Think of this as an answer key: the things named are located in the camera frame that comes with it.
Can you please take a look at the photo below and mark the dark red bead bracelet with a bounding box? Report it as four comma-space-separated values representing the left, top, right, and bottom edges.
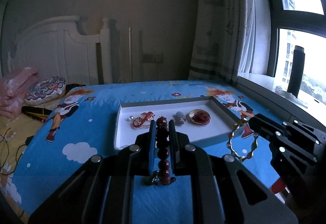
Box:
144, 116, 177, 186

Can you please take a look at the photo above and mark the white wooden headboard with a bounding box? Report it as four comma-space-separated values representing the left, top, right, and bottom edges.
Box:
7, 15, 113, 85

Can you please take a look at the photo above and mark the grey patterned curtain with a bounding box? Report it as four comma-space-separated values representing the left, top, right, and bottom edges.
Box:
189, 0, 255, 83

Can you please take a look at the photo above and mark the gold bangle with red cord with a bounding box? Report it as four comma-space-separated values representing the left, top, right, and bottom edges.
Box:
188, 109, 211, 125

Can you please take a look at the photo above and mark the red string gold ring bracelet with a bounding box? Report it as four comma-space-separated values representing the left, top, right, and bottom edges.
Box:
128, 111, 156, 130

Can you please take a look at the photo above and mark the yellow bed sheet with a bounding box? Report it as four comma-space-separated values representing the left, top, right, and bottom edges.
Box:
1, 106, 52, 223

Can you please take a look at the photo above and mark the grey jade pendant with tassel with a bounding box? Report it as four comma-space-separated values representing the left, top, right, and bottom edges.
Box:
174, 111, 186, 126

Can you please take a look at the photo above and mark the patterned round pillow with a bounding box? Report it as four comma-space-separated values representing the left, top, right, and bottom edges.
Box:
24, 77, 66, 106

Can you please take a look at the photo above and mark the black window frame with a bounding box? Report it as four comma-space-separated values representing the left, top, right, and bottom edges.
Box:
266, 0, 325, 77

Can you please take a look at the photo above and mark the blue cartoon bed sheet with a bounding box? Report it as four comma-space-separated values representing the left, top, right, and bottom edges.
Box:
11, 81, 279, 223

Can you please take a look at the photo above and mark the folded pink blanket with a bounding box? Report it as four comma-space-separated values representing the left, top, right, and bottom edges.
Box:
0, 67, 38, 119

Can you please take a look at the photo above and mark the gold scalloped bangle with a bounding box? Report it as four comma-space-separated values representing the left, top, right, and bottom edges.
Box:
226, 119, 259, 163

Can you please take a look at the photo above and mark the black cylinder on windowsill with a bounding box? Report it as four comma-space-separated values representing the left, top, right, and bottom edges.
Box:
287, 45, 305, 98

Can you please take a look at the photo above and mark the grey shallow tray white inside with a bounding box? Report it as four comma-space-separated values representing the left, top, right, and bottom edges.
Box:
114, 96, 240, 151

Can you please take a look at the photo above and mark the black cable on bed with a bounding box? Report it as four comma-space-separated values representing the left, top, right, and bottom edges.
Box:
0, 126, 35, 177

